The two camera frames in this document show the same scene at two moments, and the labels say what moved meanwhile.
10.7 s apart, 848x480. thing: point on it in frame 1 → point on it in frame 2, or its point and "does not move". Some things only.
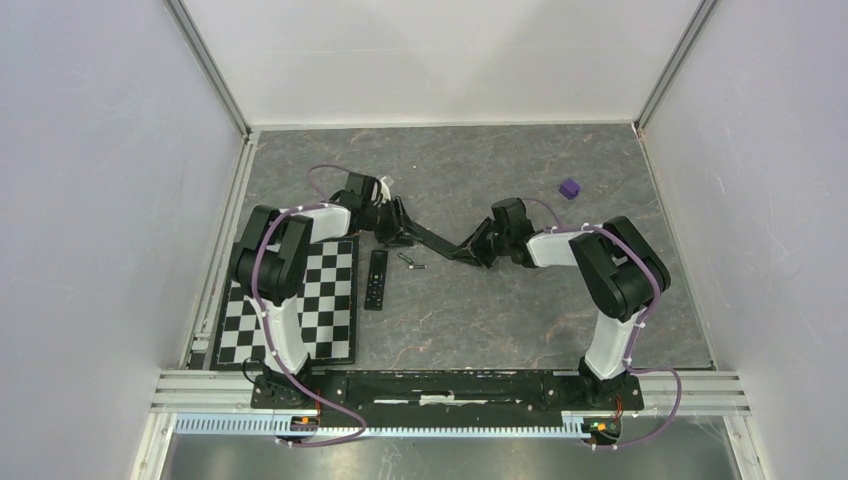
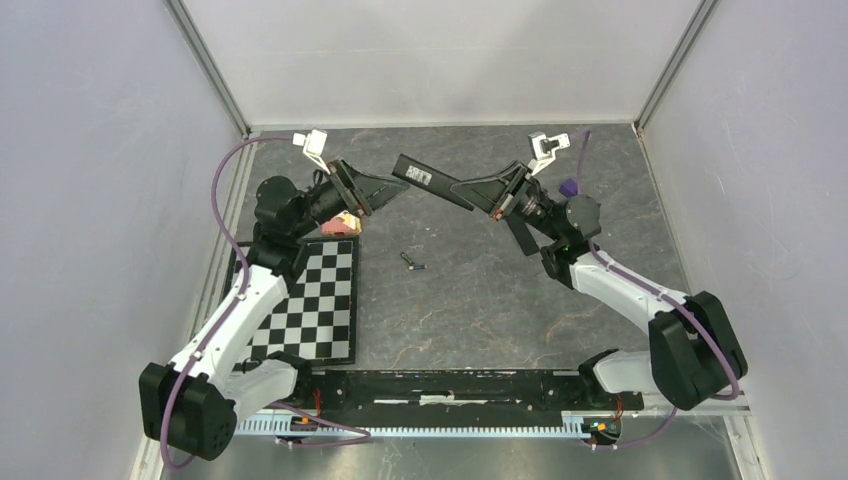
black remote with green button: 376,281 → 429,180
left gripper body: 381,219 → 331,197
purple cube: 569,189 does not move
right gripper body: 503,240 → 527,203
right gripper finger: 483,244 → 493,188
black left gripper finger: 405,222 → 375,187
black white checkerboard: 327,305 does not move
